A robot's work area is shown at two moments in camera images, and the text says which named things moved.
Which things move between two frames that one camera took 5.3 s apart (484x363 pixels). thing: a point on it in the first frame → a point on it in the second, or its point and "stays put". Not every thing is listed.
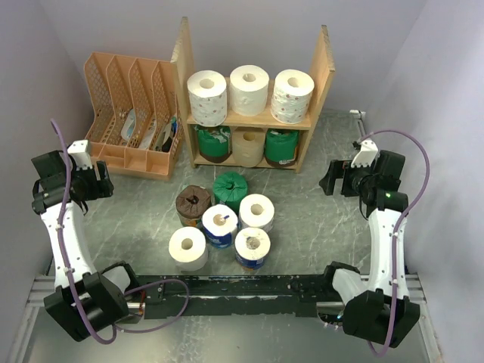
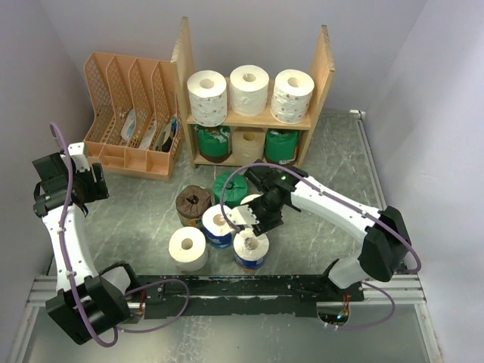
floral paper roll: (292, 97) stays put
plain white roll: (249, 90) stays put
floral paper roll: (208, 94) stays put
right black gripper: (340, 169) → (264, 224)
